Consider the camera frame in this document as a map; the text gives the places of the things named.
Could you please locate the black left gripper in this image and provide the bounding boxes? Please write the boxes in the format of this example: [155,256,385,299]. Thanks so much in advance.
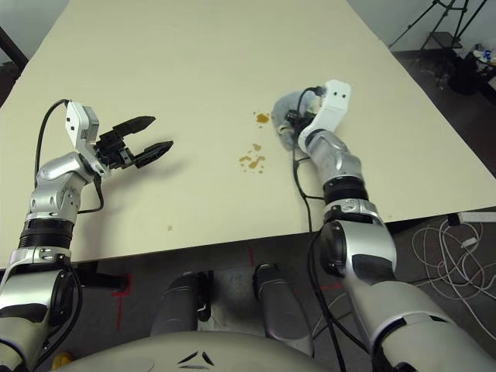
[94,115,174,170]

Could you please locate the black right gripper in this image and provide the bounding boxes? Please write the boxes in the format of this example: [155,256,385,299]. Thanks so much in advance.
[285,108,320,131]

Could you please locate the blue-grey terry rag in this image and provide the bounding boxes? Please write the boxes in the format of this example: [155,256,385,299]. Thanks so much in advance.
[272,88,327,153]

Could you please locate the scattered brown liquid splashes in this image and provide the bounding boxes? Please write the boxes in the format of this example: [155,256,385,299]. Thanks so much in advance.
[237,143,267,175]

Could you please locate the black tripod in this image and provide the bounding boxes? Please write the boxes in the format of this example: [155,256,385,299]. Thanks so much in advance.
[389,0,474,50]

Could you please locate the long red floor tape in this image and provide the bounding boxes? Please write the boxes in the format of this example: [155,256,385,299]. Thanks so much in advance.
[111,273,135,331]

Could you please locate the grey left robot leg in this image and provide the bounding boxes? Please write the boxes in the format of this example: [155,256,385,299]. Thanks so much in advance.
[150,270,213,338]

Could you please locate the grey robot leg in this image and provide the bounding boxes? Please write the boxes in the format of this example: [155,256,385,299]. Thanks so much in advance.
[252,263,315,356]
[150,270,213,338]

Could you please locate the grey right robot leg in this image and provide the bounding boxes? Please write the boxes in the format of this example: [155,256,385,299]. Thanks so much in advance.
[252,263,315,356]

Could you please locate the white power strip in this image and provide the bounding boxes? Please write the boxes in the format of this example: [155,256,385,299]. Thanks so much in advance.
[447,212,496,226]

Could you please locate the grey robot torso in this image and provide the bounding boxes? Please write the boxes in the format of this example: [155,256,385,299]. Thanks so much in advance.
[57,331,334,372]

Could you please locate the yellow object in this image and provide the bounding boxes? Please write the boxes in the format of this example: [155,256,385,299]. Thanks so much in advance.
[52,351,74,369]

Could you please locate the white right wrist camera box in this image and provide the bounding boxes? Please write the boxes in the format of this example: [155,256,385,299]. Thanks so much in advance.
[298,79,352,150]

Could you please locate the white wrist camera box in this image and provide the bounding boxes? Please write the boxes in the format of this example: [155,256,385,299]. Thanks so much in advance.
[298,79,352,150]
[64,100,106,178]

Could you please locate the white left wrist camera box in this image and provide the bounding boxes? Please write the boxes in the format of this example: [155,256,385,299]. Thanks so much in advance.
[64,100,106,178]

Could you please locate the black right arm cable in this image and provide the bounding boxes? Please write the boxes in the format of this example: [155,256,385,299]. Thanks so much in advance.
[290,87,348,372]

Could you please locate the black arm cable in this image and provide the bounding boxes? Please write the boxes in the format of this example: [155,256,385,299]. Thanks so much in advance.
[290,87,348,372]
[36,98,105,215]

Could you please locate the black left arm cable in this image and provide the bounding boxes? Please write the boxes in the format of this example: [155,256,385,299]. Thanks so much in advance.
[36,98,105,215]

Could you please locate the wooden side table black frame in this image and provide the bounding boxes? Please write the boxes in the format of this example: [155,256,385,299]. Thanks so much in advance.
[0,26,30,66]

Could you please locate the black wire cart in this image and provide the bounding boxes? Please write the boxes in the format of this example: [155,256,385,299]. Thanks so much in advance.
[421,32,465,50]

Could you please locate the white cable tangle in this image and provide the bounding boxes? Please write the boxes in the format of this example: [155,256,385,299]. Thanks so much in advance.
[412,221,496,322]

